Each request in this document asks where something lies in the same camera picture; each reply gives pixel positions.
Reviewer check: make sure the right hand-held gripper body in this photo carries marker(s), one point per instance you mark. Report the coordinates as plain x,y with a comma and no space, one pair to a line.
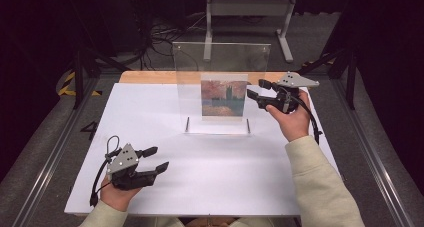
295,82

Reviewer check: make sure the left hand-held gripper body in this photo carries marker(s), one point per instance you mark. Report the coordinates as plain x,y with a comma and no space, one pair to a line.
125,163

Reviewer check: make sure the postcard with painting print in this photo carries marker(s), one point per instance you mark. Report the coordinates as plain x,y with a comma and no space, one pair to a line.
223,98

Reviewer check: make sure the clear acrylic photo frame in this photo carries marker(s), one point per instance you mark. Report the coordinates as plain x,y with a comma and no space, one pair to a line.
190,87

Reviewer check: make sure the person's left hand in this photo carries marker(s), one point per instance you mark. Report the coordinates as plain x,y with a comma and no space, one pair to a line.
116,197

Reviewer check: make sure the person's right hand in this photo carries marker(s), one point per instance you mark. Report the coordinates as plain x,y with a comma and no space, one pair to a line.
293,123

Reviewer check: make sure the yellow black hazard tape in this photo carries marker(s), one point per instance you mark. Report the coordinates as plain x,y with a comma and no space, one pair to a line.
316,62
66,83

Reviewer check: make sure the black tape floor mark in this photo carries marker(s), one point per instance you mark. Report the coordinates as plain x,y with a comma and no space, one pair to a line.
90,129

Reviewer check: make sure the black metal stand leg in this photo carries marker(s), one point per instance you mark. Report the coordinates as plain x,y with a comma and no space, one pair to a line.
350,77
80,73

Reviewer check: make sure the wooden table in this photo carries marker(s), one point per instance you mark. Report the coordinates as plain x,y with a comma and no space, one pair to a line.
146,77

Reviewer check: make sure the white metal stand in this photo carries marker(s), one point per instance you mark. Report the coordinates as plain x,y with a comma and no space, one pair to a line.
250,7

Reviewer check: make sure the aluminium floor rail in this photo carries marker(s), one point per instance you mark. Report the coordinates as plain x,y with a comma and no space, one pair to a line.
373,160
53,157

